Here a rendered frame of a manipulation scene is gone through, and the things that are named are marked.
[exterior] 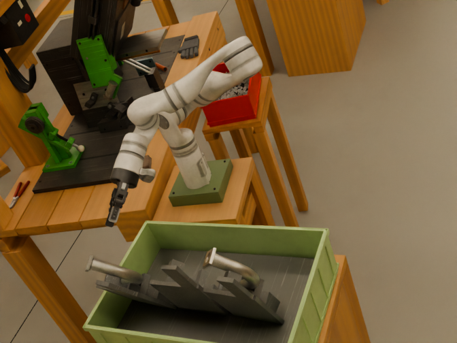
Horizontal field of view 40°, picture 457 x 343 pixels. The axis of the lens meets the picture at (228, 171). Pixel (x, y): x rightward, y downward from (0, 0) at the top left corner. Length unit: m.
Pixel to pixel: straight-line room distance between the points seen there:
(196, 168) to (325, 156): 1.55
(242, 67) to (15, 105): 1.25
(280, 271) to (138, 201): 0.64
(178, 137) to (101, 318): 0.62
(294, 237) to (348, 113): 2.11
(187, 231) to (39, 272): 0.89
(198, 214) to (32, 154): 0.90
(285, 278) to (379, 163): 1.71
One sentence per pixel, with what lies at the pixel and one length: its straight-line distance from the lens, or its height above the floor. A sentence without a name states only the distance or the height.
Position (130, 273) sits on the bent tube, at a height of 1.10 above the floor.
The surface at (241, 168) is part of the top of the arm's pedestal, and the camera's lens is 2.25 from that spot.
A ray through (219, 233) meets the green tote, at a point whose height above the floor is 0.93.
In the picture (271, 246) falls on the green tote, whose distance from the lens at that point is 1.88.
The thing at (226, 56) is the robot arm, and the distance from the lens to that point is 1.71.
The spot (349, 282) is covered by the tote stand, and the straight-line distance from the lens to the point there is 1.96.
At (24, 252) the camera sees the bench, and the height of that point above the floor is 0.74.
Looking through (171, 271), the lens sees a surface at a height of 1.14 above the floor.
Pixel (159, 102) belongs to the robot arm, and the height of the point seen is 1.38.
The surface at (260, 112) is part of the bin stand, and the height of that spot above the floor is 0.80.
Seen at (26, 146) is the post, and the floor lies 0.99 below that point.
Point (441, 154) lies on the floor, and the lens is 3.43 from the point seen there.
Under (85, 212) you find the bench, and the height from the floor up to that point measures 0.88.
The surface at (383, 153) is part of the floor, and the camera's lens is 3.49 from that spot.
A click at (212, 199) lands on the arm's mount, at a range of 2.14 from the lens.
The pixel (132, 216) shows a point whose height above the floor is 0.87.
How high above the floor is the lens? 2.19
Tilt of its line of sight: 36 degrees down
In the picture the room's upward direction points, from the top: 22 degrees counter-clockwise
